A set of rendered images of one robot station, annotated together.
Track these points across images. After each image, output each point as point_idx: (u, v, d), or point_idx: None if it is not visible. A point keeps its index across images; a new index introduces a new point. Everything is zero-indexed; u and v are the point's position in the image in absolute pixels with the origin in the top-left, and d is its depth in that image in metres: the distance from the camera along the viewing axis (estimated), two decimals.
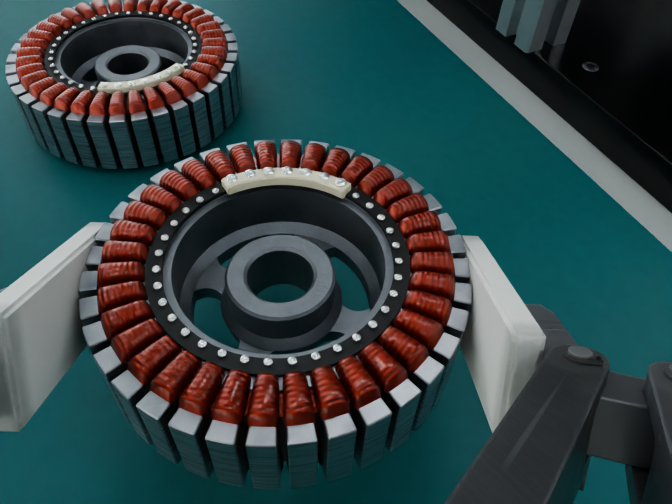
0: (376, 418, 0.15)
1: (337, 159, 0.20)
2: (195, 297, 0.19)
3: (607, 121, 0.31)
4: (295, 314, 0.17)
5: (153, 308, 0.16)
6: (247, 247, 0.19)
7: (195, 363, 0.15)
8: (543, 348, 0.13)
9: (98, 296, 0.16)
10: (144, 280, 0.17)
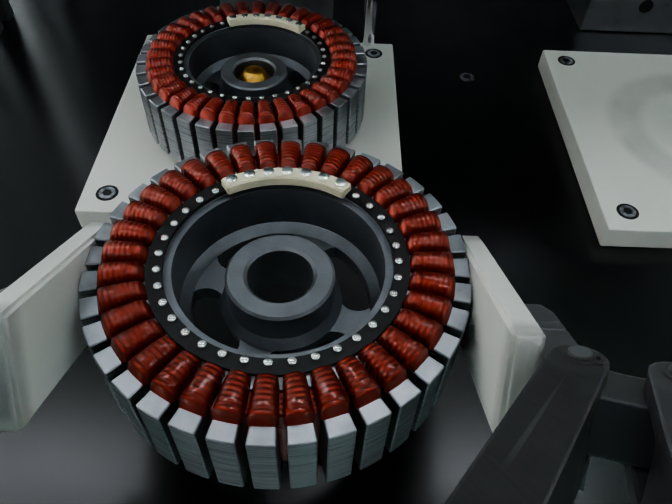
0: (376, 418, 0.15)
1: (337, 159, 0.20)
2: (195, 297, 0.19)
3: None
4: (295, 314, 0.17)
5: (153, 308, 0.16)
6: (247, 247, 0.19)
7: (195, 363, 0.15)
8: (543, 348, 0.13)
9: (98, 296, 0.16)
10: (144, 280, 0.17)
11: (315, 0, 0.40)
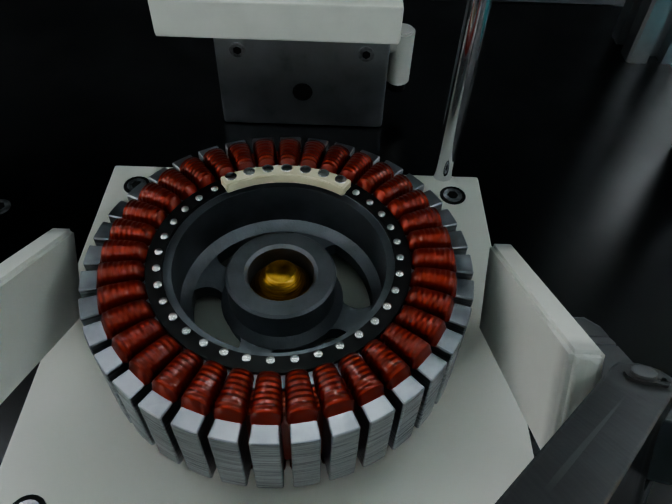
0: (380, 415, 0.14)
1: (336, 156, 0.20)
2: (195, 296, 0.19)
3: None
4: (296, 312, 0.17)
5: (154, 307, 0.16)
6: (247, 245, 0.19)
7: (197, 362, 0.15)
8: (601, 367, 0.13)
9: (98, 296, 0.16)
10: (144, 279, 0.17)
11: None
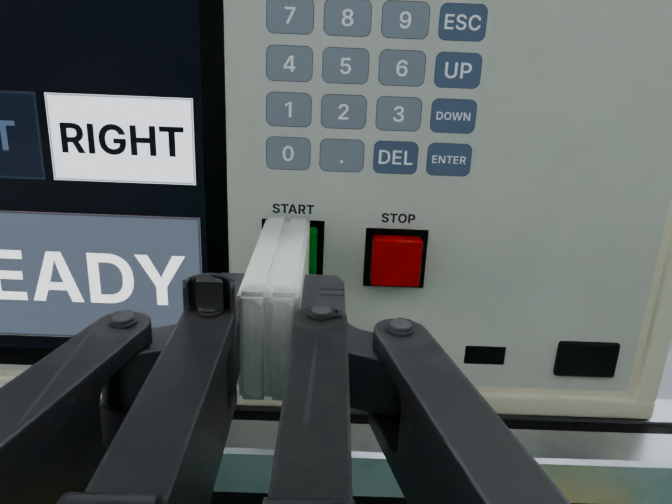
0: None
1: None
2: None
3: None
4: None
5: None
6: None
7: None
8: (297, 308, 0.15)
9: None
10: None
11: None
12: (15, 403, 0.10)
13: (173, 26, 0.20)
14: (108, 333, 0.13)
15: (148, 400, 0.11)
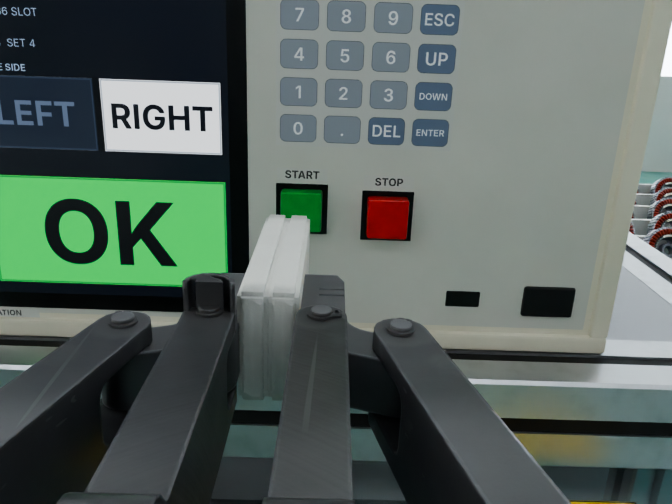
0: None
1: None
2: None
3: None
4: None
5: None
6: None
7: None
8: (297, 308, 0.15)
9: None
10: None
11: None
12: (15, 403, 0.10)
13: (205, 24, 0.24)
14: (108, 333, 0.13)
15: (148, 400, 0.11)
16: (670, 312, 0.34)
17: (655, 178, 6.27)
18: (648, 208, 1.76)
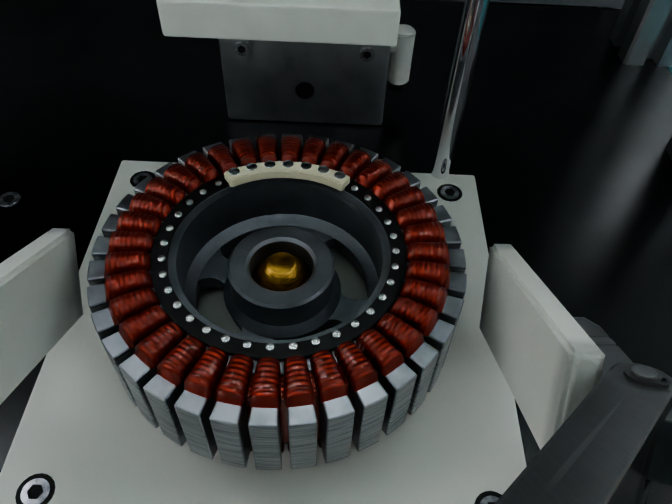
0: (373, 400, 0.15)
1: (336, 152, 0.21)
2: (199, 286, 0.20)
3: None
4: (295, 302, 0.18)
5: (159, 296, 0.17)
6: (249, 238, 0.19)
7: (200, 348, 0.16)
8: (601, 367, 0.13)
9: (106, 284, 0.17)
10: (150, 269, 0.18)
11: None
12: None
13: None
14: None
15: None
16: None
17: None
18: None
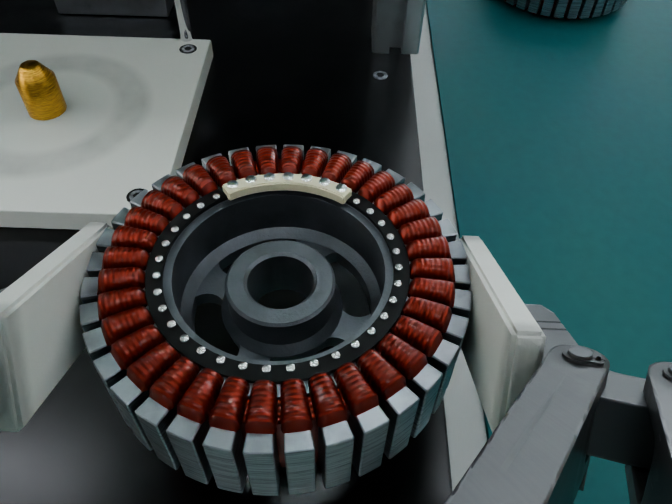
0: (374, 426, 0.15)
1: (338, 164, 0.20)
2: (196, 302, 0.19)
3: None
4: (294, 320, 0.17)
5: (153, 314, 0.16)
6: (248, 253, 0.19)
7: (194, 370, 0.15)
8: (543, 348, 0.13)
9: (98, 302, 0.16)
10: (144, 286, 0.17)
11: None
12: None
13: None
14: None
15: None
16: None
17: None
18: None
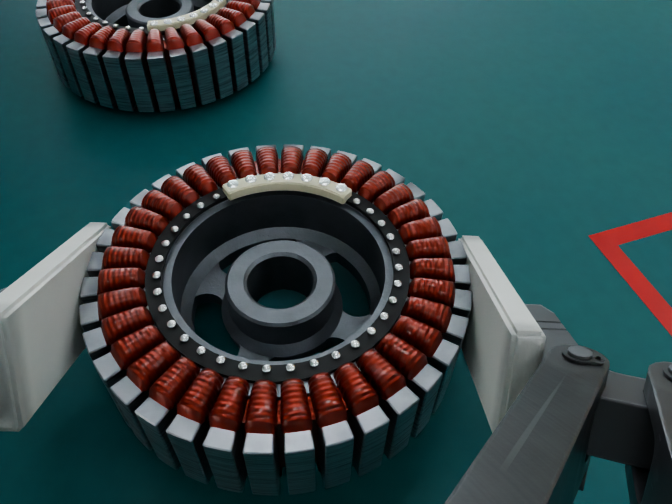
0: (374, 426, 0.15)
1: (338, 164, 0.20)
2: (196, 302, 0.19)
3: None
4: (294, 320, 0.17)
5: (153, 314, 0.16)
6: (248, 253, 0.19)
7: (194, 370, 0.15)
8: (543, 348, 0.13)
9: (98, 302, 0.16)
10: (144, 286, 0.17)
11: None
12: None
13: None
14: None
15: None
16: None
17: None
18: None
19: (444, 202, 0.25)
